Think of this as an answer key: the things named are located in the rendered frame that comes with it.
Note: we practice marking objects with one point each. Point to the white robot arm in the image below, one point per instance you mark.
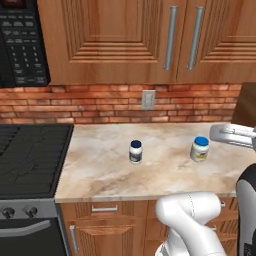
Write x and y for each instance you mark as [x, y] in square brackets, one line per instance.
[186, 216]

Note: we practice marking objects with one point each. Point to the black and steel oven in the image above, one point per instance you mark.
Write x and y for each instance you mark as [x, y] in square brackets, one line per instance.
[30, 240]

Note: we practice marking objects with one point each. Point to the dark brown side panel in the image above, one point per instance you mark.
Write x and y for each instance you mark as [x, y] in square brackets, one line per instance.
[246, 105]

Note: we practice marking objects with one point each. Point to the wooden base cupboard door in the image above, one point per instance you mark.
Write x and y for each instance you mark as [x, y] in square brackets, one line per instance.
[110, 238]

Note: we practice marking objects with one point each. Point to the wide wooden cupboard door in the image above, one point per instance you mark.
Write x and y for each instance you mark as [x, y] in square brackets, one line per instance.
[110, 40]

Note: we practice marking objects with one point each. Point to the black microwave oven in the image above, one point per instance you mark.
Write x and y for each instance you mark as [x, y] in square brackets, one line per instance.
[23, 43]

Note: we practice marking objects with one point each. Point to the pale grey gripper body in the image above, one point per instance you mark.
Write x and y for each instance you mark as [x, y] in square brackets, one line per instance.
[230, 136]

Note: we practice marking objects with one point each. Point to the grey wall outlet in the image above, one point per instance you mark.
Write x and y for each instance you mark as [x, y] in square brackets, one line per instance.
[148, 99]

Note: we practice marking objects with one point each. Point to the black oven knob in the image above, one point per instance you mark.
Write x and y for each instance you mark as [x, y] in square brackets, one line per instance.
[31, 211]
[8, 212]

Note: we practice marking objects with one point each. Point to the black hob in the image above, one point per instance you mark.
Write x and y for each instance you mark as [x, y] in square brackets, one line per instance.
[30, 160]

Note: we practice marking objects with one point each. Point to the narrow wooden cupboard door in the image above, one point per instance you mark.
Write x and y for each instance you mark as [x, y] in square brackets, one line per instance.
[226, 40]

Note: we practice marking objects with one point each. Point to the mayonnaise jar bright blue lid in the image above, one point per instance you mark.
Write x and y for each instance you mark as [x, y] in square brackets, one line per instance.
[199, 150]

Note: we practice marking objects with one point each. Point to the mayonnaise jar dark blue lid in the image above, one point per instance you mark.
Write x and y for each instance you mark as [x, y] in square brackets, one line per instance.
[135, 154]

